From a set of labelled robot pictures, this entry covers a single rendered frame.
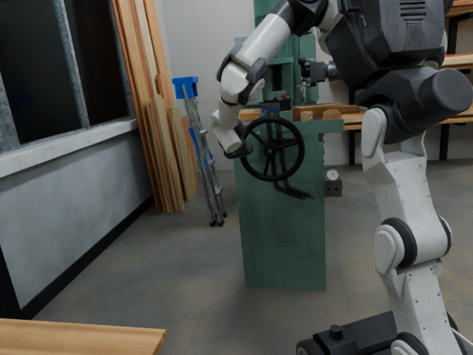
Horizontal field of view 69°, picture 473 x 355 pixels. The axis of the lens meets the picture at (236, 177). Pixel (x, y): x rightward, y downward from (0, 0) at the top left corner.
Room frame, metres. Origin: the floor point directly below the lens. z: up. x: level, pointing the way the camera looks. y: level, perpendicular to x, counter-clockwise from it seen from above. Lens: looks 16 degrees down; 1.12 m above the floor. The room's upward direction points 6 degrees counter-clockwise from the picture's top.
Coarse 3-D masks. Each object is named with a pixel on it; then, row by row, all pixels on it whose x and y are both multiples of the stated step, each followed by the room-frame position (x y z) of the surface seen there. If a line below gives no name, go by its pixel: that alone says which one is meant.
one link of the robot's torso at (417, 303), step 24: (384, 240) 0.88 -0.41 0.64; (384, 264) 0.88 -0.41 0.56; (432, 264) 0.89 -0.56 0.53; (408, 288) 0.85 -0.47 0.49; (432, 288) 0.86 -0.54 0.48; (408, 312) 0.84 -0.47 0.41; (432, 312) 0.83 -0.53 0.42; (408, 336) 0.82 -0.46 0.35; (432, 336) 0.80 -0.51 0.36; (456, 336) 0.81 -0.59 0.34
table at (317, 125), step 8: (248, 120) 1.79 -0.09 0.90; (296, 120) 1.62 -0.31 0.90; (312, 120) 1.57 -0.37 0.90; (320, 120) 1.56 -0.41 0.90; (328, 120) 1.55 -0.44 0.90; (336, 120) 1.54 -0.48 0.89; (256, 128) 1.64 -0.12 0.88; (304, 128) 1.58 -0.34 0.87; (312, 128) 1.57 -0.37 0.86; (320, 128) 1.56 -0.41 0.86; (328, 128) 1.55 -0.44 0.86; (336, 128) 1.54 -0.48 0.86; (248, 136) 1.65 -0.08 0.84; (264, 136) 1.53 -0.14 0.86; (272, 136) 1.52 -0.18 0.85; (288, 136) 1.51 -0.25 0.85
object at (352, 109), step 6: (300, 108) 1.76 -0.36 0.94; (306, 108) 1.73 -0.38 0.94; (312, 108) 1.72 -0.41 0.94; (318, 108) 1.72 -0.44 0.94; (324, 108) 1.71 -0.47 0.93; (330, 108) 1.70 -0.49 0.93; (336, 108) 1.69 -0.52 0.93; (342, 108) 1.69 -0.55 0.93; (348, 108) 1.68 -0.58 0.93; (354, 108) 1.67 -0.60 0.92; (240, 114) 1.82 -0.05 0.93; (246, 114) 1.81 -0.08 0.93; (252, 114) 1.80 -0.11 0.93; (318, 114) 1.72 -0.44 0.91; (342, 114) 1.69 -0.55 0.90
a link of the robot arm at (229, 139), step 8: (240, 120) 1.19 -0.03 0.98; (216, 128) 1.20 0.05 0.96; (232, 128) 1.20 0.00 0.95; (240, 128) 1.20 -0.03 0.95; (216, 136) 1.20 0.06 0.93; (224, 136) 1.17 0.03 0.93; (232, 136) 1.17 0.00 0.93; (240, 136) 1.24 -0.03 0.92; (224, 144) 1.17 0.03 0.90; (232, 144) 1.15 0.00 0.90; (240, 144) 1.19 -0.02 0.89
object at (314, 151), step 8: (320, 136) 1.70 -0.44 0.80; (256, 144) 1.64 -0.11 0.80; (296, 144) 1.59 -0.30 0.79; (312, 144) 1.57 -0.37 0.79; (320, 144) 1.56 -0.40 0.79; (256, 152) 1.64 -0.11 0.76; (288, 152) 1.60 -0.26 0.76; (296, 152) 1.59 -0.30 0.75; (312, 152) 1.57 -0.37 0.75; (320, 152) 1.56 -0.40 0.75; (248, 160) 1.65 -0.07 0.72; (256, 160) 1.64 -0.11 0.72; (264, 160) 1.63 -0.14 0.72; (288, 160) 1.60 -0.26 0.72; (304, 160) 1.58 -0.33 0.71; (312, 160) 1.57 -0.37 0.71; (320, 160) 1.57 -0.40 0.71
